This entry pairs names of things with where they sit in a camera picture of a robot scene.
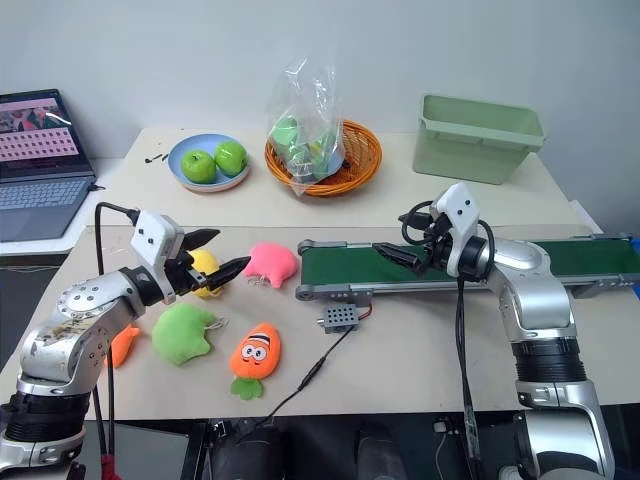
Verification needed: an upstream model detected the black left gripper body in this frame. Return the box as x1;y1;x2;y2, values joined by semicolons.
162;248;207;301

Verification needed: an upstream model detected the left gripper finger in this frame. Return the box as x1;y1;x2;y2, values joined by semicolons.
182;227;222;251
201;255;252;291

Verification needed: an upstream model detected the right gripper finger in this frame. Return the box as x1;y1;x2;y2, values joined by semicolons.
371;242;421;262
378;249;420;270

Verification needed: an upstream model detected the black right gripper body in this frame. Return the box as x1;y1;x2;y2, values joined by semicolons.
414;213;454;277

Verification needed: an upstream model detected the green conveyor belt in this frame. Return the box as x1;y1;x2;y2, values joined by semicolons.
294;232;640;303

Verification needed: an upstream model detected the grey control box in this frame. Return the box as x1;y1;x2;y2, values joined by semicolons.
315;302;359;336

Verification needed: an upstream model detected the yellow plush toy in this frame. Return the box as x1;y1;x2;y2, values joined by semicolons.
187;248;224;301

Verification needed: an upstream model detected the pink plush toy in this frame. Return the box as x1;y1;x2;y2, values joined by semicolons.
242;241;300;290

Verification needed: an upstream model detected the blue plate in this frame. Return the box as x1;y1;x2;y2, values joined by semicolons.
167;134;252;194

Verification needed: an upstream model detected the green plush toy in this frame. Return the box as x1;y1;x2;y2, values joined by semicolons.
150;303;230;368

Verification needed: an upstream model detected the green apple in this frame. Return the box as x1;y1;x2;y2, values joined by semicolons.
179;148;219;184
214;140;250;178

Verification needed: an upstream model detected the orange plush carrot toy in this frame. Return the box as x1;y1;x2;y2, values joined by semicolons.
228;322;283;402

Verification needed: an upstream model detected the orange woven basket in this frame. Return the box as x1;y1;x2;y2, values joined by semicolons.
263;119;385;199

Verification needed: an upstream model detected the green plastic bin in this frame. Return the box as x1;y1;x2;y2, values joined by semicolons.
412;93;547;187

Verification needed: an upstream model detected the clear bag with green items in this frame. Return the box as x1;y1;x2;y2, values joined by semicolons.
264;55;347;198

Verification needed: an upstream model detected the grey laptop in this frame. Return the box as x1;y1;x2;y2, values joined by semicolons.
0;88;99;244

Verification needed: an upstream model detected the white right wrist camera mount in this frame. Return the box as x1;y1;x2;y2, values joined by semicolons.
431;181;482;279

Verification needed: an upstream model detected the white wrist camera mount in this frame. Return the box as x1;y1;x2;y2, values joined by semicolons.
431;181;482;279
130;210;186;275

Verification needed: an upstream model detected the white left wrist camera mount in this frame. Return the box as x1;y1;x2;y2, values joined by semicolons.
130;210;186;275

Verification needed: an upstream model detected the red black wire pair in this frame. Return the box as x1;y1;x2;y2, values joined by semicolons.
348;298;375;322

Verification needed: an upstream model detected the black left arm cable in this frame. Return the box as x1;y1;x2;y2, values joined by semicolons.
92;201;142;480

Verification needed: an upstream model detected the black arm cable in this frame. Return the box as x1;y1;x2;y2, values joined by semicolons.
92;201;142;480
398;200;497;480

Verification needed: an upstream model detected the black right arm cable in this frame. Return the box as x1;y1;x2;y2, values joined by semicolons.
398;200;497;480

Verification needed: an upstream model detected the black power cable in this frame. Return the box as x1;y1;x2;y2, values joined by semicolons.
227;327;354;444

